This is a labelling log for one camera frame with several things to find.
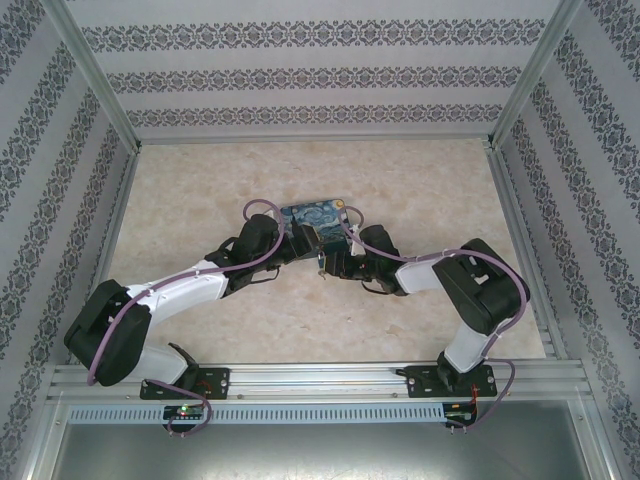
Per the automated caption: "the starry night print tin box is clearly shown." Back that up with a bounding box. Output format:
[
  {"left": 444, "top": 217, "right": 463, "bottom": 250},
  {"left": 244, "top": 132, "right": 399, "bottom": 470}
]
[{"left": 278, "top": 197, "right": 352, "bottom": 257}]

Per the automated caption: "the aluminium mounting rail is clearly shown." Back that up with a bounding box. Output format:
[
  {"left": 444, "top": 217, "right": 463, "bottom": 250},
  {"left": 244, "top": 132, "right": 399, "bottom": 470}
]
[{"left": 48, "top": 360, "right": 597, "bottom": 402}]

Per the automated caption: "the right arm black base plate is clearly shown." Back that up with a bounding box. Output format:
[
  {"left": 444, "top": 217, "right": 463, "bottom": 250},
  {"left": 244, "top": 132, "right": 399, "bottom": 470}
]
[{"left": 405, "top": 363, "right": 499, "bottom": 400}]

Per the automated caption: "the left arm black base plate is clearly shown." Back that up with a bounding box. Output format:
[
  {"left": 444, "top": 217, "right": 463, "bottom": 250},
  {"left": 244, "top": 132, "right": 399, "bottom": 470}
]
[{"left": 138, "top": 366, "right": 232, "bottom": 402}]

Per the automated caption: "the grey slotted cable duct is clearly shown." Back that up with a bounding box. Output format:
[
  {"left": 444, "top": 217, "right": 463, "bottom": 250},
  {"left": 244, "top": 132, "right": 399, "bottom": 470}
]
[{"left": 66, "top": 402, "right": 447, "bottom": 426}]

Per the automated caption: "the aluminium table side rail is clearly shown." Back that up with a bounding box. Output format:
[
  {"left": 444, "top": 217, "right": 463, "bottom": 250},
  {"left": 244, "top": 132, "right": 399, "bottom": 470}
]
[
  {"left": 487, "top": 147, "right": 570, "bottom": 360},
  {"left": 68, "top": 148, "right": 142, "bottom": 367}
]

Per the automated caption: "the aluminium frame post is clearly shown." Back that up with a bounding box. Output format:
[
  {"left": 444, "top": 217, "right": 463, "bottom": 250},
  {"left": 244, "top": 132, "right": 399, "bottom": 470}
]
[
  {"left": 45, "top": 0, "right": 144, "bottom": 153},
  {"left": 485, "top": 0, "right": 585, "bottom": 150}
]

